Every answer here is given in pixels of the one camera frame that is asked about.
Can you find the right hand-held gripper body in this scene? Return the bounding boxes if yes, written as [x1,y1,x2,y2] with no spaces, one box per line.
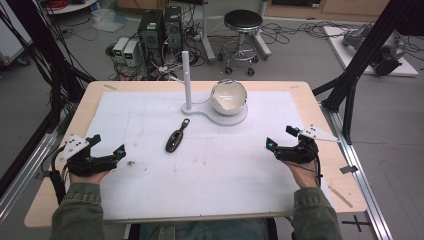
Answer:
[274,123,341,165]

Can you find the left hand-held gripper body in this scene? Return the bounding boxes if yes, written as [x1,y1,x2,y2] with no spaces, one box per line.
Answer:
[59,133,119,178]

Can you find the person's left hand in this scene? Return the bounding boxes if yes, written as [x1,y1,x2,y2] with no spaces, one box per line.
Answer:
[68,168,112,186]

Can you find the person's right hand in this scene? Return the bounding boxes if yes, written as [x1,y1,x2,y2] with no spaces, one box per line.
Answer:
[284,159,321,190]

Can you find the wooden table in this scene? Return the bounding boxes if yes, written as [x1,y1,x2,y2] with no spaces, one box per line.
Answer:
[23,80,369,229]

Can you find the black car key fob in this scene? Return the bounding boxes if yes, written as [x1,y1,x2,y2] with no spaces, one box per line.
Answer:
[164,117,192,154]

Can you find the thin wooden stick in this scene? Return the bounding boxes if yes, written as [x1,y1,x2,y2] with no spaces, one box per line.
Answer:
[327,185,354,209]

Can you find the white broken-shell bowl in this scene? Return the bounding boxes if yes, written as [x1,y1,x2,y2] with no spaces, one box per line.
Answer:
[209,78,249,117]

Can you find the white stand with pole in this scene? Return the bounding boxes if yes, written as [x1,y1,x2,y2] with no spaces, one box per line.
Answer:
[180,50,250,127]

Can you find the white table mat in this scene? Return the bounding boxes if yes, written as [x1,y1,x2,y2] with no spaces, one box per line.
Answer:
[83,90,335,222]

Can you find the white power supply unit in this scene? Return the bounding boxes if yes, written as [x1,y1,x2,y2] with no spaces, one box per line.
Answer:
[112,36,131,65]
[122,40,141,68]

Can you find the white floor board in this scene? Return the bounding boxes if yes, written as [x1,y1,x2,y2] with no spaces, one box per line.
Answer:
[322,25,420,78]

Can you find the grey desk leg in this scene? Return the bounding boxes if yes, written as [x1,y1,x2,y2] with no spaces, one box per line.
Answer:
[199,0,217,65]
[250,0,273,62]

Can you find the person's legs in jeans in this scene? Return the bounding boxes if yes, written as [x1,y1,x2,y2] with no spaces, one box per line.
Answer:
[139,218,272,240]

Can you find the black computer tower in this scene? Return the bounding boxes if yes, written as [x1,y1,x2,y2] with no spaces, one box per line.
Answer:
[137,9,165,67]
[162,4,184,57]

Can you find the clear plastic bag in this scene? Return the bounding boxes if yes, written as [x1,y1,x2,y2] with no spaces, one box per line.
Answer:
[90,7,129,34]

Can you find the black round stool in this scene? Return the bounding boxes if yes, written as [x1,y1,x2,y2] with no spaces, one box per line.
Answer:
[217,8,265,77]

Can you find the grey robot device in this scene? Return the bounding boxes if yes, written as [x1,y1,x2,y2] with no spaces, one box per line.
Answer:
[341,23,407,77]

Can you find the white round table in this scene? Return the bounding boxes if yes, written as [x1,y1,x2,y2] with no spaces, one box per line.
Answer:
[42,0,99,16]

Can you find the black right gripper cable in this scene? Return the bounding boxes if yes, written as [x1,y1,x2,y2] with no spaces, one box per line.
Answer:
[312,155,325,188]

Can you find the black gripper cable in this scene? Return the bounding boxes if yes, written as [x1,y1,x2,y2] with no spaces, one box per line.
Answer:
[49,145,69,205]
[312,155,325,188]

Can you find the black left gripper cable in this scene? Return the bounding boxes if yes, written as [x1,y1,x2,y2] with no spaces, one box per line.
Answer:
[49,145,69,205]

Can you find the aluminium rail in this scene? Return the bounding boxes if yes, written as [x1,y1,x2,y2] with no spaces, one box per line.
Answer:
[0,130,60,225]
[320,100,395,240]

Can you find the bundle of floor cables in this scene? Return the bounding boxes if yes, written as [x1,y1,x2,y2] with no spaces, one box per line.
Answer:
[262,20,349,46]

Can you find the black metal frame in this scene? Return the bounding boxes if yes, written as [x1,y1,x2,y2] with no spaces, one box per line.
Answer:
[0,0,97,188]
[312,0,424,145]

